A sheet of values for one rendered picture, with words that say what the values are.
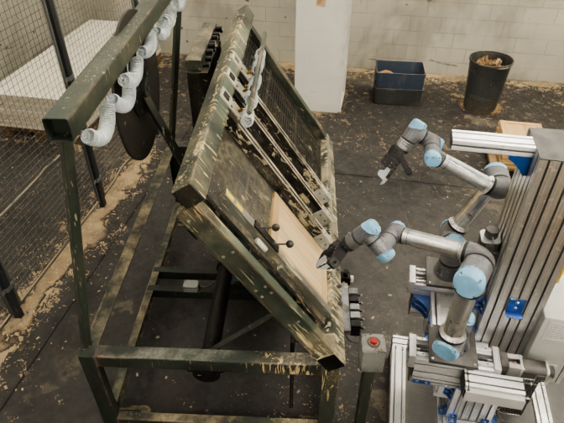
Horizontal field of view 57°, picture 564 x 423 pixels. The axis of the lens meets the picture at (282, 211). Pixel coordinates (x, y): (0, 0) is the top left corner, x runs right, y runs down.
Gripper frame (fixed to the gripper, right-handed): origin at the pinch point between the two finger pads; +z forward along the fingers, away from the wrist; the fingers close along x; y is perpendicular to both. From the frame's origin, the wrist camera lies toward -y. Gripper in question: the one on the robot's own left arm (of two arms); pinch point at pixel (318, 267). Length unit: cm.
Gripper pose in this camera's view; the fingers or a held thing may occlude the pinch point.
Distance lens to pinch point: 240.7
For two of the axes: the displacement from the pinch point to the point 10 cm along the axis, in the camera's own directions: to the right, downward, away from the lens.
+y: 3.2, -4.6, 8.3
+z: -6.4, 5.4, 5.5
